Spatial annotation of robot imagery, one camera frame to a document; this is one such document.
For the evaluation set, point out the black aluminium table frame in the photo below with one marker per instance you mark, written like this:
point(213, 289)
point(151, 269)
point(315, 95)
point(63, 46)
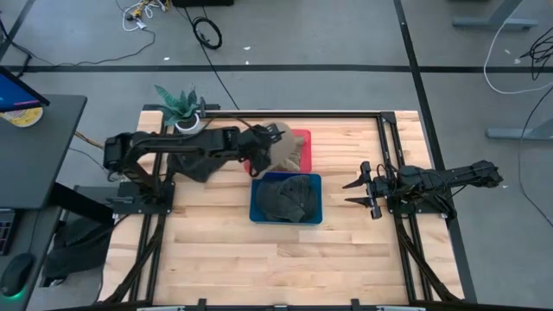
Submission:
point(302, 115)

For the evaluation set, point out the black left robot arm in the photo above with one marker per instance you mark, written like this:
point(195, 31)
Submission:
point(181, 144)

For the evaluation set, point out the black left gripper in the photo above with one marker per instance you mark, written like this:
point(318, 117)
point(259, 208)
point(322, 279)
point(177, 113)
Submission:
point(252, 144)

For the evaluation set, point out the blue plastic bin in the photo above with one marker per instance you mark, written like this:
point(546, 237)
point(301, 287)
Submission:
point(255, 217)

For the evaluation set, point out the black keyboard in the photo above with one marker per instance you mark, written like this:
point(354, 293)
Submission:
point(5, 233)

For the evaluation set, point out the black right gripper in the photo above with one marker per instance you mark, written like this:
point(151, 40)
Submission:
point(376, 190)

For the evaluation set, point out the computer monitor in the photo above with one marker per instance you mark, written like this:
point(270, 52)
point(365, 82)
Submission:
point(17, 93)

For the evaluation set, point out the disinfectant wipes canister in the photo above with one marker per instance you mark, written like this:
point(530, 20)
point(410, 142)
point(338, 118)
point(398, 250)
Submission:
point(26, 117)

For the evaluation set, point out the silver aluminium bracket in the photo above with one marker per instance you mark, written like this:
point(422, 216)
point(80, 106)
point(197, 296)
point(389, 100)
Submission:
point(160, 308)
point(402, 308)

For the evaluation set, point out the black box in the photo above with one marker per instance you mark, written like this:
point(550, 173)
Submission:
point(203, 2)

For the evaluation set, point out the black desk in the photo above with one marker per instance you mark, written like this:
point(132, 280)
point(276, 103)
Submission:
point(39, 164)

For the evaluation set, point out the black bag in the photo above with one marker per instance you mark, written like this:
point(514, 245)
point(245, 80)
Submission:
point(78, 250)

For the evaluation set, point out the black computer mouse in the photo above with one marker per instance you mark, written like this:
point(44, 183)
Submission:
point(16, 272)

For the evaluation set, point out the potted snake plant white pot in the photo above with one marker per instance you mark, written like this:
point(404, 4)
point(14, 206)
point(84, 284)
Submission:
point(177, 108)

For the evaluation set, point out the pink-red plastic bin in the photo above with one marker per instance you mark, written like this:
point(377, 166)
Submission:
point(307, 151)

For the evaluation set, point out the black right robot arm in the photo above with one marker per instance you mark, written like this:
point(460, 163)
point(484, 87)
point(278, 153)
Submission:
point(453, 177)

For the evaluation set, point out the grey table leg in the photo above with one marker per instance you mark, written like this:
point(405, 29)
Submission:
point(488, 21)
point(518, 133)

